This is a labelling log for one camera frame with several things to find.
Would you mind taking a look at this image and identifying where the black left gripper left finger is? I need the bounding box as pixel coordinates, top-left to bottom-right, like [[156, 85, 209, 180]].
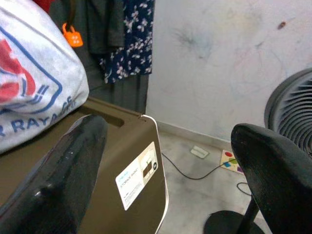
[[0, 114, 109, 234]]

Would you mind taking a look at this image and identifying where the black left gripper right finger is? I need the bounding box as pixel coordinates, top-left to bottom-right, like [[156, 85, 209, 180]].
[[230, 123, 312, 234]]

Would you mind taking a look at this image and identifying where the colourful shape puzzle board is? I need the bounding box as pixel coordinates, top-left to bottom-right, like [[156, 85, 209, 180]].
[[220, 149, 244, 174]]

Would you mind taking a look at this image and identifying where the black standing fan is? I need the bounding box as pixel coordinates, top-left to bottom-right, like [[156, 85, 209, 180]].
[[206, 67, 312, 234]]

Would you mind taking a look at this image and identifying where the brown plastic storage box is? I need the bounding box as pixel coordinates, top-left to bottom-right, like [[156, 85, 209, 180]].
[[0, 96, 169, 234]]

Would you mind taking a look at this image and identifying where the white printed plastic bag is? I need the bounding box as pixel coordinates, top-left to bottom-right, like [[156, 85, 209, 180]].
[[0, 0, 90, 154]]

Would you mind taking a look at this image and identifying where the orange padlock shaped tag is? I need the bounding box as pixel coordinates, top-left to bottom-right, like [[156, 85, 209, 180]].
[[61, 22, 84, 48]]

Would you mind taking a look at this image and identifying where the navy floral garment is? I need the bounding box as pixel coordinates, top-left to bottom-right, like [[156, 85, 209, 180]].
[[98, 0, 156, 84]]

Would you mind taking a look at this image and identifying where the grey hanging garment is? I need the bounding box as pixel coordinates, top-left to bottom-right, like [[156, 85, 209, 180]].
[[73, 0, 126, 55]]

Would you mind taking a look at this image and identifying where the red cloth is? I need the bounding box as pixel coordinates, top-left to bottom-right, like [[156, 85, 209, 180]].
[[32, 0, 55, 7]]

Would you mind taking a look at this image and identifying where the black floor cable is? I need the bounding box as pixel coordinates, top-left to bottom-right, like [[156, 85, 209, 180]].
[[160, 152, 238, 181], [237, 181, 252, 196]]

